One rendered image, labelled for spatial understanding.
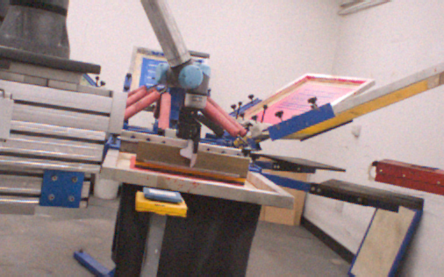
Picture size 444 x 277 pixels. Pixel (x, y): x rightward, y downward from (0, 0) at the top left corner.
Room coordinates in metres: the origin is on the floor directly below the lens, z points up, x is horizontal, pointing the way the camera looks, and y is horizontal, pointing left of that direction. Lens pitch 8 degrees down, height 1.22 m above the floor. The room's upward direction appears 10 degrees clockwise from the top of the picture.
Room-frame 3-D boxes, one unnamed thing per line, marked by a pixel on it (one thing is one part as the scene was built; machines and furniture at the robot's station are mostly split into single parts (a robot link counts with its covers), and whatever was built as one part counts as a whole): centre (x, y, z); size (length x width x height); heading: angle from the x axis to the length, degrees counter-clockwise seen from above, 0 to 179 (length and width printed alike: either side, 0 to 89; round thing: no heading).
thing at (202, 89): (1.97, -0.02, 1.30); 0.09 x 0.08 x 0.11; 113
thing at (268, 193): (2.00, -0.04, 0.97); 0.79 x 0.58 x 0.04; 6
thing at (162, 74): (1.91, 0.06, 1.29); 0.11 x 0.11 x 0.08; 23
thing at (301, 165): (3.45, -0.47, 0.91); 1.34 x 0.40 x 0.08; 126
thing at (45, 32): (1.14, 0.33, 1.31); 0.15 x 0.15 x 0.10
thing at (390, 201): (2.78, -0.54, 0.91); 1.34 x 0.40 x 0.08; 66
